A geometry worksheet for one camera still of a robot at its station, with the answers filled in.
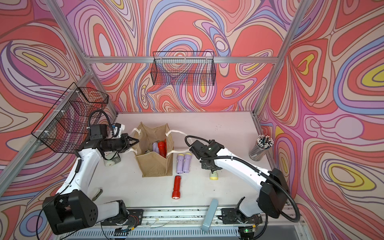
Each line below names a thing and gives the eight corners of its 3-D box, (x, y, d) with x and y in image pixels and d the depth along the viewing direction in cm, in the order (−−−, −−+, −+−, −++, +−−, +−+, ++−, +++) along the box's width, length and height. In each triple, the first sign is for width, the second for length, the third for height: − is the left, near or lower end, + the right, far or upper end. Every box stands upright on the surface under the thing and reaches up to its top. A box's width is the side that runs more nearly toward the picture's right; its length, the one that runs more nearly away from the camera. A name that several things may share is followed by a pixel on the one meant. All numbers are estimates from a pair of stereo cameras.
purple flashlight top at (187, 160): (182, 172, 90) (181, 170, 87) (185, 155, 98) (185, 152, 95) (188, 173, 90) (188, 171, 87) (192, 156, 98) (192, 153, 95)
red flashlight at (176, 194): (172, 199, 80) (171, 197, 78) (174, 177, 88) (173, 175, 86) (180, 199, 80) (179, 197, 78) (181, 177, 88) (181, 175, 86)
